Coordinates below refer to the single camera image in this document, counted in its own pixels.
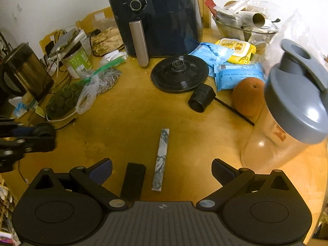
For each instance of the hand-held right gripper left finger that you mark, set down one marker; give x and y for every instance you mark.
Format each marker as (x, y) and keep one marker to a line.
(102, 171)

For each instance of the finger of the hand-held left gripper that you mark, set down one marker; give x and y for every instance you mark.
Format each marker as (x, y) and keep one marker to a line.
(19, 147)
(23, 132)

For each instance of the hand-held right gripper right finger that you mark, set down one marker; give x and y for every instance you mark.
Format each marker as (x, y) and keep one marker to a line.
(223, 172)

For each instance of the marble pattern stick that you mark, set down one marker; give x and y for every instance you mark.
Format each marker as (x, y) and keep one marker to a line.
(161, 158)

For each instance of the clear shaker bottle grey lid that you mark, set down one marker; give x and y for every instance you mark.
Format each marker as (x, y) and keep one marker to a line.
(294, 102)

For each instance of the white tissue packet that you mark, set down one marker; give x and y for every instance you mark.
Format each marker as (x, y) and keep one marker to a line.
(19, 107)

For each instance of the green mesh bag of chestnuts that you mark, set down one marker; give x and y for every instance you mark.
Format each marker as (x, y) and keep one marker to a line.
(64, 97)

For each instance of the steel electric kettle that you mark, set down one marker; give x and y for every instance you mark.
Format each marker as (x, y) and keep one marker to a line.
(28, 74)

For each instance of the orange fruit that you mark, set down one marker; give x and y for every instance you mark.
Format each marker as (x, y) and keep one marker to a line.
(247, 97)

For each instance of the white jar green label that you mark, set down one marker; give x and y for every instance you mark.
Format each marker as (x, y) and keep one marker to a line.
(76, 61)

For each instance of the clear bag of sunflower seeds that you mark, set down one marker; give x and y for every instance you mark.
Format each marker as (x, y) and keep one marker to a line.
(107, 78)

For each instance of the small blue wipes packet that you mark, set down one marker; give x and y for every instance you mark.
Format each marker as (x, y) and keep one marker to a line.
(235, 75)

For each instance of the black kettle base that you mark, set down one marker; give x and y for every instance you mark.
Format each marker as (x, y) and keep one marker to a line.
(176, 79)

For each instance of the large blue wipes packet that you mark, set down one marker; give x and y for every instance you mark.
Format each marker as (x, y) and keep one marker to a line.
(207, 51)

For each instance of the yellow wipes packet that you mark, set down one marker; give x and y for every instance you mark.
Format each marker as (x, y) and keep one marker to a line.
(238, 50)

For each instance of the brown cardboard panel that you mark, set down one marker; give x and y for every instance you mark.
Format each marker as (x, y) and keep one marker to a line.
(100, 15)

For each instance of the glass bowl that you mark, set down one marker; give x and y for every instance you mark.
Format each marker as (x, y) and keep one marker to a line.
(230, 32)

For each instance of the clear plastic packets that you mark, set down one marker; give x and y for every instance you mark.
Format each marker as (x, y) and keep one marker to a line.
(230, 15)

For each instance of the cardboard tube roll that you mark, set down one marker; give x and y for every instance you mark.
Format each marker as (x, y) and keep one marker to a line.
(258, 18)

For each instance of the white plastic bag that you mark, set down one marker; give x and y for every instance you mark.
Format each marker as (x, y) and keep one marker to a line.
(294, 28)

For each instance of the dark blue air fryer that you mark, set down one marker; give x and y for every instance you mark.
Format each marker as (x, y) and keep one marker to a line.
(166, 18)

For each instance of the red sachet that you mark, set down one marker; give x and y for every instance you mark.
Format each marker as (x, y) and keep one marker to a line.
(210, 5)

